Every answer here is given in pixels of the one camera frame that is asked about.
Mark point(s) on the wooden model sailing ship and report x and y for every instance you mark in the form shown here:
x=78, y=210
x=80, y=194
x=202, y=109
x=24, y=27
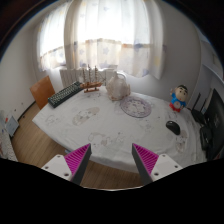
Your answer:
x=90, y=86

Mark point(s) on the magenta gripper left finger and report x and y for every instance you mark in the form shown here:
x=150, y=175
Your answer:
x=72, y=166

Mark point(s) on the black computer mouse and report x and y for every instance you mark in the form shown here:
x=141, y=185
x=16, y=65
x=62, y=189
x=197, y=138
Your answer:
x=173, y=126

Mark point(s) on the sheer white curtain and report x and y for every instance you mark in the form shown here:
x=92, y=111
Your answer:
x=125, y=35

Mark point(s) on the white radiator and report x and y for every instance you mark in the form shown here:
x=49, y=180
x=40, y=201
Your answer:
x=69, y=76

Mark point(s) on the black monitor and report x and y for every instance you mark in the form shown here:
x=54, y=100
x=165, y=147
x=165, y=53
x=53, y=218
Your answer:
x=214, y=116

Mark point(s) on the black router with antennas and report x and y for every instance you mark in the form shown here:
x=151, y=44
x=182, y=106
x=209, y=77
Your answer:
x=197, y=115

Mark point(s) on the cartoon boy figurine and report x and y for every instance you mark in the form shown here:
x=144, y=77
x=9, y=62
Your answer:
x=179, y=96

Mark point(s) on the round purple patterned plate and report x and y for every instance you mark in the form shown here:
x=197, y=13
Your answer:
x=135, y=107

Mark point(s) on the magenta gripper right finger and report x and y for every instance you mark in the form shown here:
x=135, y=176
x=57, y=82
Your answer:
x=152, y=166

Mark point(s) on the white patterned tablecloth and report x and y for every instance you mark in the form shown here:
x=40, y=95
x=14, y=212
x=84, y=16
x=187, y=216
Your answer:
x=92, y=118

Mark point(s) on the white box on floor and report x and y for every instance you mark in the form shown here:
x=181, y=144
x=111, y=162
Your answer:
x=11, y=125

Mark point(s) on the black mechanical keyboard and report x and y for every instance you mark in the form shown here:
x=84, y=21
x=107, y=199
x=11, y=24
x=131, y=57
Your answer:
x=63, y=95

